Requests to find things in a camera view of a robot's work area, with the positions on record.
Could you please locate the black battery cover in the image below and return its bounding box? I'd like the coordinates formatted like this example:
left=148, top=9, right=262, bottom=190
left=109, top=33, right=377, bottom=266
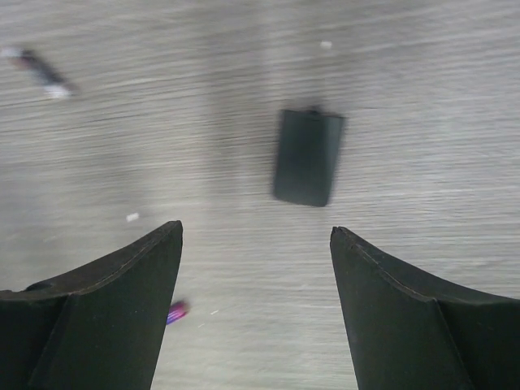
left=272, top=109, right=348, bottom=207

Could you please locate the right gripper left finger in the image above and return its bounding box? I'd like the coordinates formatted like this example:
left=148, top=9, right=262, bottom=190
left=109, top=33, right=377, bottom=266
left=1, top=221, right=183, bottom=389

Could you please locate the black silver battery centre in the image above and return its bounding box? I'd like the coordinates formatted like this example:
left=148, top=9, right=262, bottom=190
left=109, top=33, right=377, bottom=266
left=1, top=46, right=76, bottom=99

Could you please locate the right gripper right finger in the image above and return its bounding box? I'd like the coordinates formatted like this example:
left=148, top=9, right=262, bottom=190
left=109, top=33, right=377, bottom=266
left=330, top=227, right=519, bottom=389

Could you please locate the blue purple battery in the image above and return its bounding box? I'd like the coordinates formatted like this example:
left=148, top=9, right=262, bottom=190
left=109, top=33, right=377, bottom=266
left=166, top=300, right=190, bottom=325

